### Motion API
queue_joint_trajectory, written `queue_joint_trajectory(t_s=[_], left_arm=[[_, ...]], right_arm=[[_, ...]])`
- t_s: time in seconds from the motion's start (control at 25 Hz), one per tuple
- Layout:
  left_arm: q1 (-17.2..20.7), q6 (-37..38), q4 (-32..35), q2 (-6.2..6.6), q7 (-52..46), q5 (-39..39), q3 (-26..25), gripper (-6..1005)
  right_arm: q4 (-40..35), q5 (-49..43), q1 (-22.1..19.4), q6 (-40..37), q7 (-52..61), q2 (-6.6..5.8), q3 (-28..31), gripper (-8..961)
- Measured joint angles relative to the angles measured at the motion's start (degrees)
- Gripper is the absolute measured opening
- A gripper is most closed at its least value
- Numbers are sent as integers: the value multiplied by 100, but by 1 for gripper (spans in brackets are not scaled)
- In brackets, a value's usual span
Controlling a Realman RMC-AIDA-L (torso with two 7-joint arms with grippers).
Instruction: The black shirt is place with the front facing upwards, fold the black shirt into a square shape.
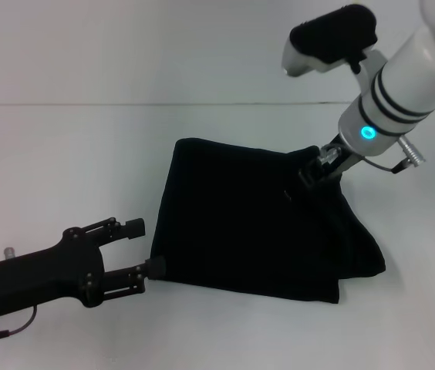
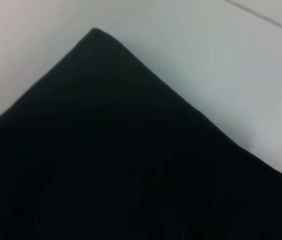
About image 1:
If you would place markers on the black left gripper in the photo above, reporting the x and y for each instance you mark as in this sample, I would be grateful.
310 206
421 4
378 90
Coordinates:
44 273

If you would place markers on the black and white right wrist camera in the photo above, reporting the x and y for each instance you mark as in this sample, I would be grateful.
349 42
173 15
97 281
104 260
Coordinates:
329 38

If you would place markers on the black shirt with FREE print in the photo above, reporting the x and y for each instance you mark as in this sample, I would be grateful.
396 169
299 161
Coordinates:
260 231

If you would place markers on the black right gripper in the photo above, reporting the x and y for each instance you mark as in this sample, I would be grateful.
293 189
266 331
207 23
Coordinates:
337 158

